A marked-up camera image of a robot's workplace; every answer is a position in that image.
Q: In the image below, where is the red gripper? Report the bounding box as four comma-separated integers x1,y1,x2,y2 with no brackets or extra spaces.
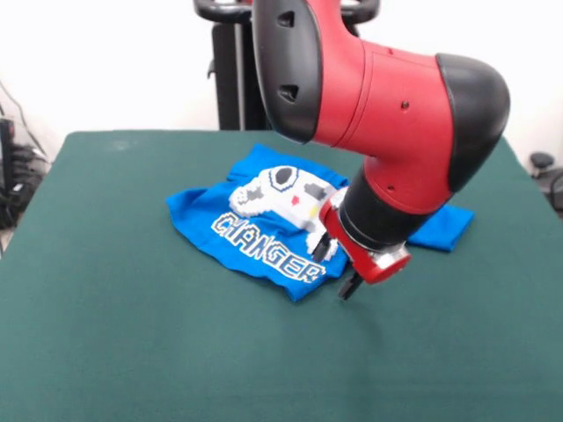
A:
311,189,413,302

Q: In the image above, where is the blue printed shirt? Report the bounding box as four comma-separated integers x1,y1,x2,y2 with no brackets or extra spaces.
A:
165,142,476,303

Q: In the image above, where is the black office chair base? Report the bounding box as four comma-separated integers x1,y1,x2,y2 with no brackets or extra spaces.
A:
529,151,563,221

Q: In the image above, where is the dark green table cloth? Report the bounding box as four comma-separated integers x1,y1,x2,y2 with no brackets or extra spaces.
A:
0,128,563,422

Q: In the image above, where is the black box device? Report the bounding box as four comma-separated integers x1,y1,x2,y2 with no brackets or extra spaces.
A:
0,117,17,191

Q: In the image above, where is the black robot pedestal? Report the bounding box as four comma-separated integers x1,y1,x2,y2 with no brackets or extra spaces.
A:
193,0,379,131

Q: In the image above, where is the black cable tangle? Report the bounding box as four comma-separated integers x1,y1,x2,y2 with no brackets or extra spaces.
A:
0,81,52,230

